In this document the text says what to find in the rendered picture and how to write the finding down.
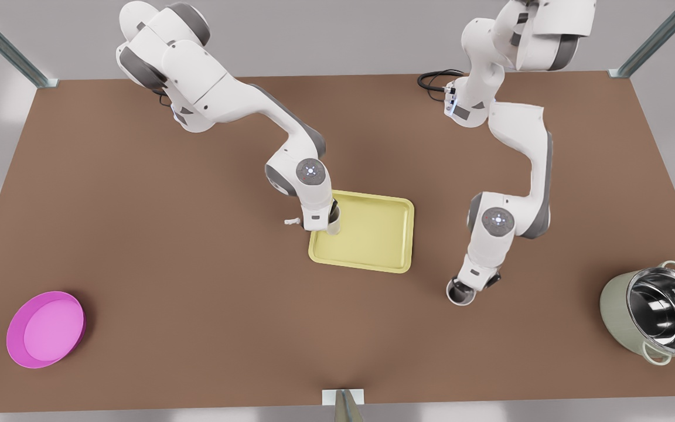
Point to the white IKEA cup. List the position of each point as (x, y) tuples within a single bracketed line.
[(334, 227), (460, 293)]

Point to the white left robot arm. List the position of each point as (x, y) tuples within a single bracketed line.
[(516, 135)]

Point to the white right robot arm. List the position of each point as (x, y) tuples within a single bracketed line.
[(214, 94)]

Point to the yellow rectangular tray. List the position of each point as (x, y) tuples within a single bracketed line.
[(372, 234)]

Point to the green steel cooking pot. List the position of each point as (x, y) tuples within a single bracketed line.
[(657, 310)]

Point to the pink round bowl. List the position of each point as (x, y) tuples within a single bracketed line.
[(44, 331)]

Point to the silver frame post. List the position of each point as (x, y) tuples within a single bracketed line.
[(657, 38), (344, 405), (6, 44)]

